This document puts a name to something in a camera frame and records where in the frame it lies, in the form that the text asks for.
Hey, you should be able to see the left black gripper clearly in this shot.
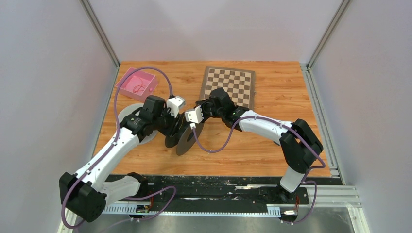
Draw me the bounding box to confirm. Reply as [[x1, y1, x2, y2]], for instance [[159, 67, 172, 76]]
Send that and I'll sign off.
[[153, 106, 182, 138]]

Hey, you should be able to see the black cable spool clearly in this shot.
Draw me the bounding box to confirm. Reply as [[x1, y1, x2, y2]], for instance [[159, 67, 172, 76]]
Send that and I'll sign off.
[[165, 115, 196, 156]]

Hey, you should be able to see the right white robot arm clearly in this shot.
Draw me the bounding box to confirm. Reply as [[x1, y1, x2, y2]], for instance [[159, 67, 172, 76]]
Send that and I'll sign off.
[[185, 88, 325, 203]]

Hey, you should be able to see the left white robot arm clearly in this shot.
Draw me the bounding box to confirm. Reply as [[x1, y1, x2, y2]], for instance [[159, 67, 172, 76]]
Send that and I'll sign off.
[[59, 95, 185, 222]]

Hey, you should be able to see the wooden chessboard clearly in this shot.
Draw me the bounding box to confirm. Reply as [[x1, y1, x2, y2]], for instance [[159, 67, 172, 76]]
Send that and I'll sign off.
[[199, 66, 256, 110]]

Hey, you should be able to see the pink plastic box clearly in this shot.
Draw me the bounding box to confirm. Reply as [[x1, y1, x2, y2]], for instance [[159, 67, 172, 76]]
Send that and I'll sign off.
[[118, 70, 159, 102]]

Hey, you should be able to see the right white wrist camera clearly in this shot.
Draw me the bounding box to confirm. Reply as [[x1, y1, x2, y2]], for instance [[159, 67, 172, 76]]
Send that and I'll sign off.
[[184, 106, 204, 129]]

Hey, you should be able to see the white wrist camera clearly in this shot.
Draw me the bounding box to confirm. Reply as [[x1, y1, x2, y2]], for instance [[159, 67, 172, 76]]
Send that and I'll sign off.
[[184, 106, 204, 129], [166, 96, 185, 118]]

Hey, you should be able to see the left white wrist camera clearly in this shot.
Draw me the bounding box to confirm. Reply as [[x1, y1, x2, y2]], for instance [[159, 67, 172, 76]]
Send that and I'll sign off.
[[166, 96, 185, 118]]

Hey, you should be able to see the white cable spool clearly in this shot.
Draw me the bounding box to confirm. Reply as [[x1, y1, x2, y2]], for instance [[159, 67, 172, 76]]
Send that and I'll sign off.
[[118, 103, 159, 144]]

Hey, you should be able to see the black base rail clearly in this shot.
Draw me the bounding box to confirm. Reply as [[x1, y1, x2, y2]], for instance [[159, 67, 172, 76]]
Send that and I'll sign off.
[[109, 174, 309, 215]]

